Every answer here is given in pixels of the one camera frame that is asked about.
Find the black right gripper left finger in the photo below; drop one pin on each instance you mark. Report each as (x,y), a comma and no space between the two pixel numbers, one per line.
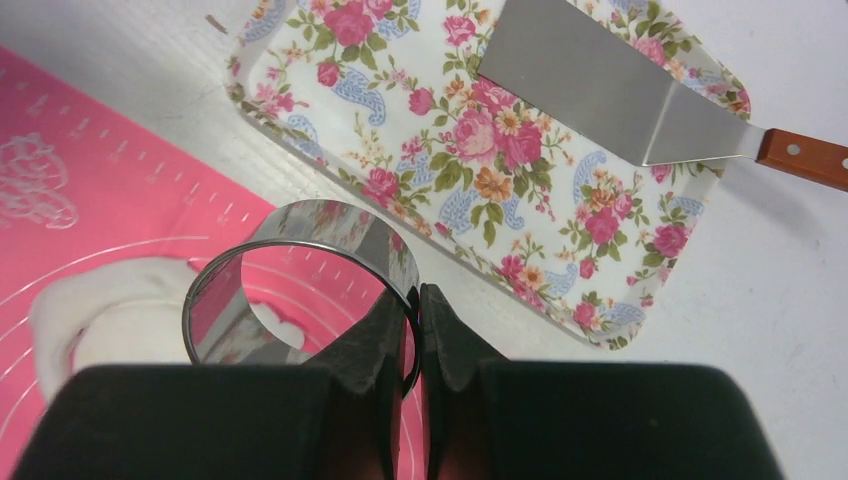
(336,416)

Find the floral rectangular tray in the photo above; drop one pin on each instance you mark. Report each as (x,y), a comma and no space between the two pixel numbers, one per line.
(386,95)

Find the pink silicone baking mat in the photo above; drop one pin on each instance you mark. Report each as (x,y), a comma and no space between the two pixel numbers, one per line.
(81,187)

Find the white dough lump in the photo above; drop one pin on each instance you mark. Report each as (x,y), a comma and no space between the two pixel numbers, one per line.
(128,311)

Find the round metal dough cutter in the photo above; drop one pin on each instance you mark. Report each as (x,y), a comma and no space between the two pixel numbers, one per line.
(308,273)

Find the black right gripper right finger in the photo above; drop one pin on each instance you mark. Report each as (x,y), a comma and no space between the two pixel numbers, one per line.
(489,417)

